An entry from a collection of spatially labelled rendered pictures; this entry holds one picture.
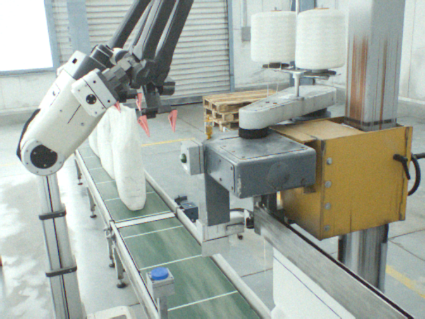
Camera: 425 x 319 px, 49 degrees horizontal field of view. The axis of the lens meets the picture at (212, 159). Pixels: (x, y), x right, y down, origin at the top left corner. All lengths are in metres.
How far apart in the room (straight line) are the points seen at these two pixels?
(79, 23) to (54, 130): 6.62
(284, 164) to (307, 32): 0.37
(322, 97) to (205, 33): 7.80
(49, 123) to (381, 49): 1.15
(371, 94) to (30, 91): 7.76
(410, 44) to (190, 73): 3.95
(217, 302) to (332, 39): 1.42
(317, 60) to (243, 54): 8.43
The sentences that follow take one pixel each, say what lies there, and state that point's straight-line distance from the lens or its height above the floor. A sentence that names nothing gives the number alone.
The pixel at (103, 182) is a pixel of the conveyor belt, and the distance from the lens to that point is 4.05.
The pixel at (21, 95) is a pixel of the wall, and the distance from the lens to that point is 8.87.
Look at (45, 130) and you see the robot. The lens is 1.84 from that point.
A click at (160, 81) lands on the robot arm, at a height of 1.46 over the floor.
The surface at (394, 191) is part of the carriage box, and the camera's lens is 1.59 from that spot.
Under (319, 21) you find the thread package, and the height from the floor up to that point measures 1.66.
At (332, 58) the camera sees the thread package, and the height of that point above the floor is 1.56.
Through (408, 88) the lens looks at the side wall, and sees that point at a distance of 8.16.
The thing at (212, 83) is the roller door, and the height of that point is 0.37.
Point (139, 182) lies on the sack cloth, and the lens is 3.38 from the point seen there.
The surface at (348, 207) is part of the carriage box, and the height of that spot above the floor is 1.11.
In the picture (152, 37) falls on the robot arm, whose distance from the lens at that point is 1.63.
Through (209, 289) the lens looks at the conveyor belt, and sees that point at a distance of 2.43.
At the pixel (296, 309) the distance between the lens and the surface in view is 1.42.
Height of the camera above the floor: 1.69
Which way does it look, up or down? 17 degrees down
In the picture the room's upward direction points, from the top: 3 degrees counter-clockwise
